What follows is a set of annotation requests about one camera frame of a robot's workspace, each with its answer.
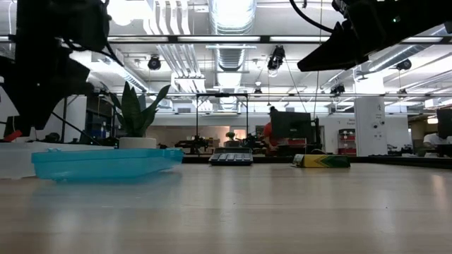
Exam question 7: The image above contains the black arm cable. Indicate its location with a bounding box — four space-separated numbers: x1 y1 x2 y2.
289 0 336 35
51 111 102 145

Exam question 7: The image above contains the white plant pot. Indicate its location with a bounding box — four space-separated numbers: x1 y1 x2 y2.
118 136 157 150

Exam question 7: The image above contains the large black monitor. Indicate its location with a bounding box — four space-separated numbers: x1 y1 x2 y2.
270 111 314 140

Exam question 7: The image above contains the person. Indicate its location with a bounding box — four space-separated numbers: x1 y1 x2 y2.
261 105 283 156
422 132 452 150

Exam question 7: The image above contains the red clamp handle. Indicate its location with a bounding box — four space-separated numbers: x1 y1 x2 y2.
2 129 23 143

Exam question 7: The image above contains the distant black workstation frame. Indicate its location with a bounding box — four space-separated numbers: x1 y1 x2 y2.
174 92 249 155

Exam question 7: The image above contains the yellow green crayon box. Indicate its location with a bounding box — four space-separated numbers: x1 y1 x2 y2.
292 153 351 169

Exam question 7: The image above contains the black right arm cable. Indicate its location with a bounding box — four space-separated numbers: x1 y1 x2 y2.
289 0 336 35

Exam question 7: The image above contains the white column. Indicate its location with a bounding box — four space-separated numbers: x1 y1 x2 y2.
354 95 388 157

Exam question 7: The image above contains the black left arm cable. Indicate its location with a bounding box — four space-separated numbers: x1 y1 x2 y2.
51 111 102 145

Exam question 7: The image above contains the clear blue-lidded pencil box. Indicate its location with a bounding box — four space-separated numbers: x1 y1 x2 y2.
0 140 184 183

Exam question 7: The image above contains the black desk calculator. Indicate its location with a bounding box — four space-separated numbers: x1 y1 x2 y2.
208 147 254 167

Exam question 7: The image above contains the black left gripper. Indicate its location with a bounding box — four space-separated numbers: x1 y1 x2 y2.
0 45 95 137

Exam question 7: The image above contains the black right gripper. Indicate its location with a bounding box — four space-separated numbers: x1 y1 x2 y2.
297 0 407 73

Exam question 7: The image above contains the green succulent plant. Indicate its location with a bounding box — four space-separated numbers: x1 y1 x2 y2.
109 81 171 138

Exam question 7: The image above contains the red shelf rack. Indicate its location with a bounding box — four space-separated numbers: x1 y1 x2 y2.
338 128 357 155

